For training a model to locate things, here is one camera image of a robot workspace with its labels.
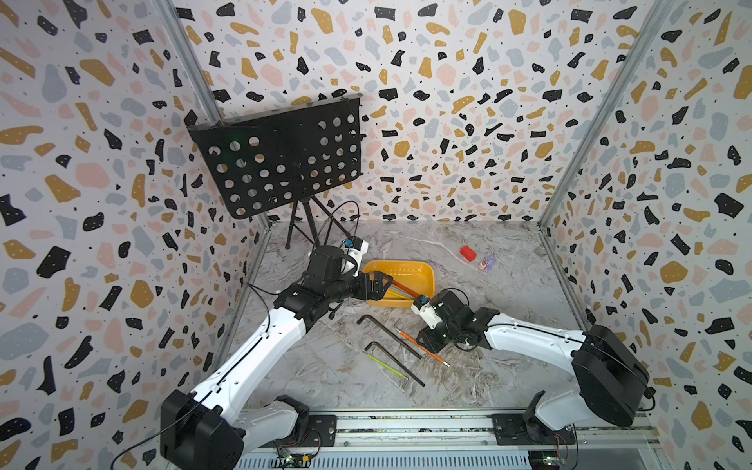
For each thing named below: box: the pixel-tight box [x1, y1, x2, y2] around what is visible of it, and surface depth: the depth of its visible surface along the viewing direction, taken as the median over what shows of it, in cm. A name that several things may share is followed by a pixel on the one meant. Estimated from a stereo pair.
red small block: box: [459, 244, 477, 263], surface depth 112 cm
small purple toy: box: [479, 255, 497, 272], surface depth 108 cm
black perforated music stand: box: [188, 93, 366, 249], surface depth 77 cm
